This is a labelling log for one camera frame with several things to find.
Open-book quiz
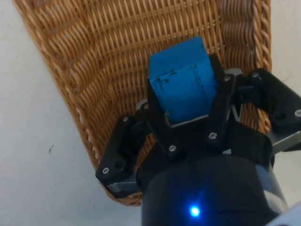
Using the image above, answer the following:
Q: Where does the blue cube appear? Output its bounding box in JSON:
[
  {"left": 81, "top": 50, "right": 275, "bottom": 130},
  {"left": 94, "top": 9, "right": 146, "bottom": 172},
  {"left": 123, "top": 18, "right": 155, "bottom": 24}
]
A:
[{"left": 149, "top": 36, "right": 219, "bottom": 126}]

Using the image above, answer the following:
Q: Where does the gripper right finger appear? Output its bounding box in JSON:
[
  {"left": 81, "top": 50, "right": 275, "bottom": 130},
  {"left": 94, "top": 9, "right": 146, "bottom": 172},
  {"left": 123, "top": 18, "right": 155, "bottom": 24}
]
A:
[{"left": 204, "top": 53, "right": 301, "bottom": 153}]

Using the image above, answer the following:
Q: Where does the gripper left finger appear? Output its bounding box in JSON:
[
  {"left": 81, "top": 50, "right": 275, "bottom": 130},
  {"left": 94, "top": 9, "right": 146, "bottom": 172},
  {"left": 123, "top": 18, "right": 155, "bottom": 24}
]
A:
[{"left": 95, "top": 77, "right": 186, "bottom": 199}]

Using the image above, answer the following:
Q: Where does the wicker basket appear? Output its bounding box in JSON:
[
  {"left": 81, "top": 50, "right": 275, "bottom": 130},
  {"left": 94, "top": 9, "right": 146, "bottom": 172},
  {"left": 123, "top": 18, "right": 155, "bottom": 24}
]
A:
[{"left": 11, "top": 0, "right": 274, "bottom": 208}]

